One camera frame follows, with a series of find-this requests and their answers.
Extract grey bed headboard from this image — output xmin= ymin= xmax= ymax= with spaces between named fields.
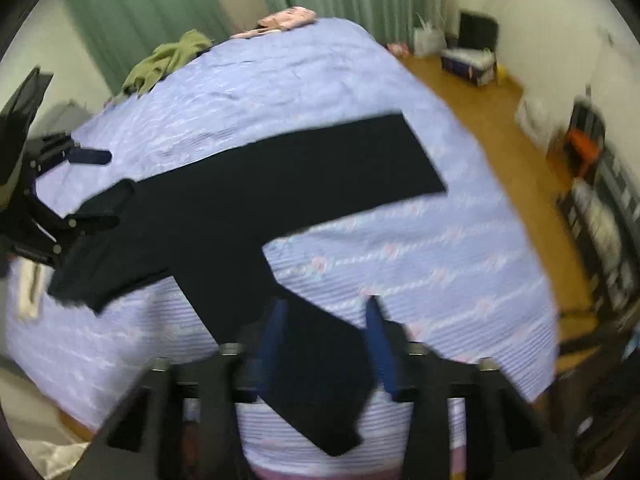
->
xmin=30 ymin=102 xmax=96 ymax=136

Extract beige cloth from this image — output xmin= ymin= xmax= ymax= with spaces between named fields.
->
xmin=17 ymin=260 xmax=48 ymax=318

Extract white plastic bag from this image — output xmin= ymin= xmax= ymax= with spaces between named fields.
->
xmin=414 ymin=12 xmax=447 ymax=58

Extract olive green garment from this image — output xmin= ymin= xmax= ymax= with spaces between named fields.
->
xmin=107 ymin=29 xmax=215 ymax=106

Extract black storage rack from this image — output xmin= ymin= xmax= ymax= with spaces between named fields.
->
xmin=557 ymin=95 xmax=640 ymax=311

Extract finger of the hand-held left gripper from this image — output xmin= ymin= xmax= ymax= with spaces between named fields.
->
xmin=30 ymin=132 xmax=112 ymax=176
xmin=12 ymin=192 xmax=121 ymax=267

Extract pink garment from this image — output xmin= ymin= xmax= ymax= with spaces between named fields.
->
xmin=231 ymin=6 xmax=318 ymax=40

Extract white crumpled cloth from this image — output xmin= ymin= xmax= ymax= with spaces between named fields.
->
xmin=15 ymin=440 xmax=93 ymax=480

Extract bed with purple sheet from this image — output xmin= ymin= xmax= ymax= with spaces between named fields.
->
xmin=5 ymin=17 xmax=561 ymax=476

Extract black pants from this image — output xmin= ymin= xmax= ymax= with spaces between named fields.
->
xmin=47 ymin=112 xmax=448 ymax=456

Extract black box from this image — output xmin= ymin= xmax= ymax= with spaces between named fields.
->
xmin=457 ymin=10 xmax=499 ymax=53

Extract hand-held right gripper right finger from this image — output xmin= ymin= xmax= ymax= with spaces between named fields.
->
xmin=365 ymin=295 xmax=581 ymax=480

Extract orange object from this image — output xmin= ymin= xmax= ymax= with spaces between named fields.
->
xmin=565 ymin=130 xmax=603 ymax=178

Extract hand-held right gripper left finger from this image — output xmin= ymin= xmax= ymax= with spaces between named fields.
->
xmin=67 ymin=297 xmax=291 ymax=480

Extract blue cardboard box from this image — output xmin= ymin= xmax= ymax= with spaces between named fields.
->
xmin=441 ymin=49 xmax=498 ymax=87

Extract white paper bag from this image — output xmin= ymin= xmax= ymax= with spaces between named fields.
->
xmin=515 ymin=92 xmax=561 ymax=146

